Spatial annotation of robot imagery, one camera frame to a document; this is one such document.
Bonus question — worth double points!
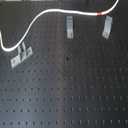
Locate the left metal cable clip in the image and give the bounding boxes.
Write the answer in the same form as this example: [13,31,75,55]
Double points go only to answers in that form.
[11,43,33,68]

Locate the metal cable clip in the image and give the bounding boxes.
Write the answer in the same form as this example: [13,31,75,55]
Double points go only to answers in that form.
[102,16,113,39]
[11,43,33,68]
[66,16,73,39]

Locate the middle metal cable clip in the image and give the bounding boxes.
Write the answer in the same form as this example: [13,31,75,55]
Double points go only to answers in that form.
[66,16,73,39]

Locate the right metal cable clip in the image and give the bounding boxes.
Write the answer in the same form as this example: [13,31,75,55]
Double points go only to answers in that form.
[102,16,113,39]

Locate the white cable with red band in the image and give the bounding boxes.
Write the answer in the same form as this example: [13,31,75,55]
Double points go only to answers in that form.
[0,0,121,52]

